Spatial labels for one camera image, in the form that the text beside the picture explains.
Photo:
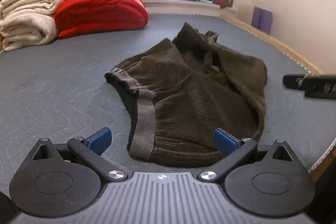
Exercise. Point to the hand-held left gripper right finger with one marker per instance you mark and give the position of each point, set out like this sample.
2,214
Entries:
225,142

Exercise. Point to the grey quilted mattress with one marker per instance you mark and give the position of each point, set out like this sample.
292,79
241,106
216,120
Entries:
60,87

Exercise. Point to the cream fleece folded blanket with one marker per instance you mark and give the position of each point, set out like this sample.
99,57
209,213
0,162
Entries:
26,16

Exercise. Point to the purple foam block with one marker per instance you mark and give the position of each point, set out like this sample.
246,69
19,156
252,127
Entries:
266,20

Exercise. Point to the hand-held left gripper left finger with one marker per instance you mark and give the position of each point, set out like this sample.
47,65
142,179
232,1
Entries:
101,140

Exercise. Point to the red folded blanket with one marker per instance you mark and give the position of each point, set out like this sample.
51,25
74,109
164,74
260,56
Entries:
99,12

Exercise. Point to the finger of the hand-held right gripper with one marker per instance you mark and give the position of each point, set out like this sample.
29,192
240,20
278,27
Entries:
291,81

